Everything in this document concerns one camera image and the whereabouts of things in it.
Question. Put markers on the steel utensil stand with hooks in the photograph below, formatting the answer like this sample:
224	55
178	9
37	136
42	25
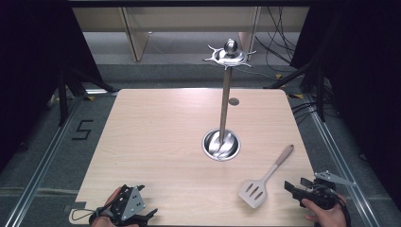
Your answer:
224	110

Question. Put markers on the black curtain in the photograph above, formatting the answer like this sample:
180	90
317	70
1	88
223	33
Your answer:
31	63
369	78

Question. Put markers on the person's left hand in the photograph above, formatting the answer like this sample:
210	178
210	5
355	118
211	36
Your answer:
110	200

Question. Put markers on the person's right hand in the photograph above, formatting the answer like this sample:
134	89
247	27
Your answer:
329	218

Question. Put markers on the aluminium floor rail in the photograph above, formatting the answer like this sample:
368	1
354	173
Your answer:
343	170
41	170

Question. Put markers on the black metal stand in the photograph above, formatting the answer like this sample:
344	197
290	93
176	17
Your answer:
63	101
320	94

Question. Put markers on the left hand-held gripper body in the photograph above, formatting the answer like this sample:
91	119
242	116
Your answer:
132	203

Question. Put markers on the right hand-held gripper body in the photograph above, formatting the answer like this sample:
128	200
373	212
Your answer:
320	197

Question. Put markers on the grey round table cap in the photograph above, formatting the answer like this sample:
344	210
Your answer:
233	101

